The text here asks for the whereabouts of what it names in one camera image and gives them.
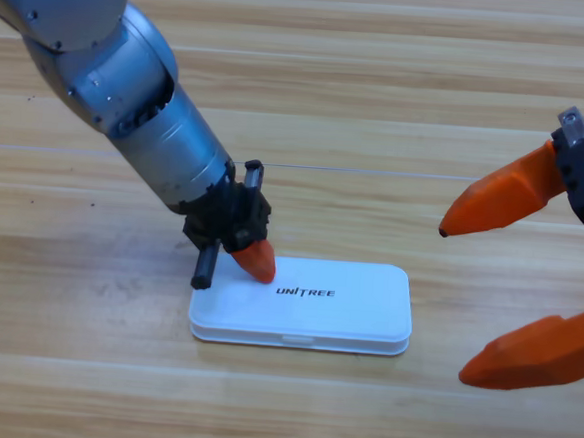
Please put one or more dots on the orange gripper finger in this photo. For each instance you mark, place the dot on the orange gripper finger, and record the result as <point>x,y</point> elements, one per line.
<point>538,356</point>

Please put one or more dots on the white Unitree pencil case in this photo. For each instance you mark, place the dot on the white Unitree pencil case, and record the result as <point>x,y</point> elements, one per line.
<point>315,316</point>

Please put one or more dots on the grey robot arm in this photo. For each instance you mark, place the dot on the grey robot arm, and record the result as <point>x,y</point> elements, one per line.
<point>130,92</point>

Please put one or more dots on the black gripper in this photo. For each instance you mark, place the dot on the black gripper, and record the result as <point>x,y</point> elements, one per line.
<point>227,214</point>
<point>574,126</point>

